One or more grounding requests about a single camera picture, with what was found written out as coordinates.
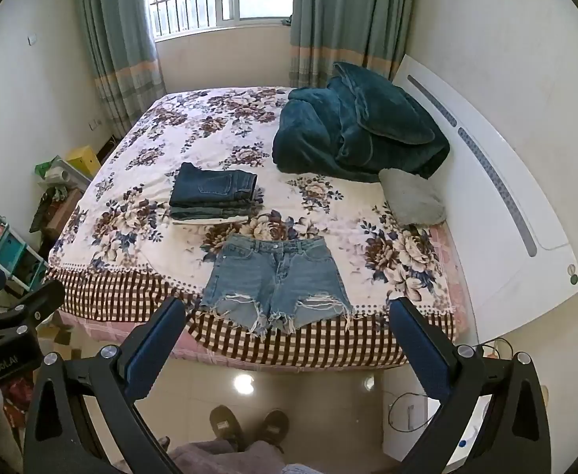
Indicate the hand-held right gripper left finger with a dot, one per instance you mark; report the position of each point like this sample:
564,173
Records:
151,353

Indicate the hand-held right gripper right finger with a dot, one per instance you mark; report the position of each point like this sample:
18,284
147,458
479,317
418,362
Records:
421,353

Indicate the light blue denim shorts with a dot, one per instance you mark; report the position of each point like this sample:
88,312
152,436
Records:
269,276

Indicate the person's pants leg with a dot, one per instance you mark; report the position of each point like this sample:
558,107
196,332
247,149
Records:
224,459

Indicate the white folded pants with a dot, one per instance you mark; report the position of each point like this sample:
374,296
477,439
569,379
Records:
195,221

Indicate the white bedside cabinet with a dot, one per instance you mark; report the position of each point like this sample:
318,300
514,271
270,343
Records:
407,380

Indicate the white teal storage shelf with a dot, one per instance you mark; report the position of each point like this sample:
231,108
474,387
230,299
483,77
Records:
10,252

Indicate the dark wooden stool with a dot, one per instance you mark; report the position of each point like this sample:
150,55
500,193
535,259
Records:
56,212

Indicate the person's left shoe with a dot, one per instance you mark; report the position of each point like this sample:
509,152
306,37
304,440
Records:
224,423

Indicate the person's shoe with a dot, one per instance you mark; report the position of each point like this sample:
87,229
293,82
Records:
274,427
224,423

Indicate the white roll with green bag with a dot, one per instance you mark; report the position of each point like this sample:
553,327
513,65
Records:
56,173

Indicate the bed with floral sheet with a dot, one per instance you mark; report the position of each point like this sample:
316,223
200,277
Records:
135,197

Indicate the person's right shoe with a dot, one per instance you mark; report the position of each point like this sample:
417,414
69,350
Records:
274,427

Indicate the white headboard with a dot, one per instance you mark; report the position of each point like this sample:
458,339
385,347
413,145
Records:
506,237

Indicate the yellow box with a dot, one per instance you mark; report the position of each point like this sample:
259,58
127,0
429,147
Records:
84,159

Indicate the grey fluffy pillow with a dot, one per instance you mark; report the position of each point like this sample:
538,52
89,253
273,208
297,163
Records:
410,197

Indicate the dark blue folded jeans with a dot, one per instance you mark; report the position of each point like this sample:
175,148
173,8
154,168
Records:
210,185

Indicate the teal plush blanket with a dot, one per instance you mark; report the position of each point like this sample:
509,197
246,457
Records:
318,133

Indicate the grey-green curtain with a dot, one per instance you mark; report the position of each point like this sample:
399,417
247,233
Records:
338,19
116,59

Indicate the wall socket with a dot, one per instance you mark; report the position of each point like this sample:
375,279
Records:
95,123

